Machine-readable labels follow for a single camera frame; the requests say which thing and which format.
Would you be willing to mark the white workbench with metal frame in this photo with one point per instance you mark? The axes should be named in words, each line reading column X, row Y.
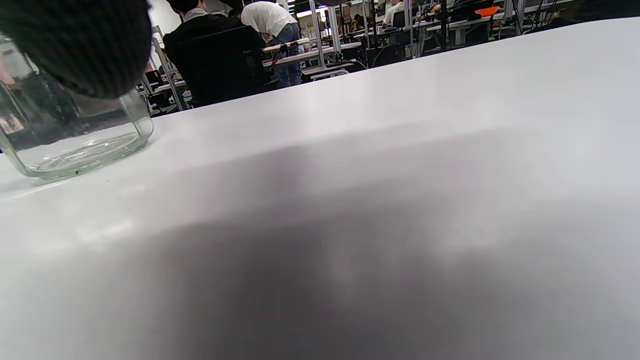
column 320, row 52

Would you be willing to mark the metal frame rack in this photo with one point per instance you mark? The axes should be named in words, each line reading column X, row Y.
column 167, row 75

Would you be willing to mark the person's right hand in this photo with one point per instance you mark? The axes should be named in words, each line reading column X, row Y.
column 85, row 45

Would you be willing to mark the clear glass jar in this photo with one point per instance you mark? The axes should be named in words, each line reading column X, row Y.
column 85, row 145

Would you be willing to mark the long white workbench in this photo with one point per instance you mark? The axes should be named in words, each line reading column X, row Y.
column 450, row 25

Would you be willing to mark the orange tray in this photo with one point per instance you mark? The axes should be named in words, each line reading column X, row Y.
column 487, row 10

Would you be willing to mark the black office chair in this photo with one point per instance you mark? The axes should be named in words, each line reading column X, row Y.
column 227, row 65

